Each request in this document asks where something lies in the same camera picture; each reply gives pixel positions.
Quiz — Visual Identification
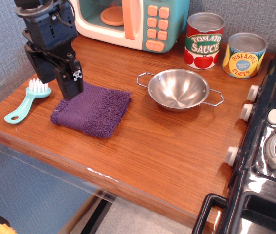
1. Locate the pineapple slices can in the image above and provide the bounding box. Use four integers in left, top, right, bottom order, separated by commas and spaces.
222, 32, 268, 78

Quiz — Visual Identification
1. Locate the tomato sauce can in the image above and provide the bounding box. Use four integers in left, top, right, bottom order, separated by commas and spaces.
184, 12, 226, 70

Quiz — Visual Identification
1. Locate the teal dish brush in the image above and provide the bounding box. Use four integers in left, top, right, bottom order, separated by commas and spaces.
4, 78, 52, 124

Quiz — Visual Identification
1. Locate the steel bowl with handles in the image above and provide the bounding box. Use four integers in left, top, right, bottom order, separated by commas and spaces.
136, 69, 224, 112

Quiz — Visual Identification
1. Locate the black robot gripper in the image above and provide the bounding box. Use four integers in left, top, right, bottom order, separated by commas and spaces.
22, 7, 84, 100

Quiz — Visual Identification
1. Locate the black toy stove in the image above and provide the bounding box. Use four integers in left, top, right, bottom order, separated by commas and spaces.
192, 53, 276, 234

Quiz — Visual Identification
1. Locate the purple folded towel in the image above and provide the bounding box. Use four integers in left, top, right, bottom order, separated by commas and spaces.
50, 82, 131, 138

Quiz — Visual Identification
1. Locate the teal toy microwave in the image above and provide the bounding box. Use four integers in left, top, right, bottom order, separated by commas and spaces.
71, 0, 190, 53

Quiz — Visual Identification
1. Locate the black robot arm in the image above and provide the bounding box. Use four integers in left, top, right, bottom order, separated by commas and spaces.
15, 0, 84, 100

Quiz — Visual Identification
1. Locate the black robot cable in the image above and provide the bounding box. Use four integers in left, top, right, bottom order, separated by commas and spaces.
51, 0, 76, 27

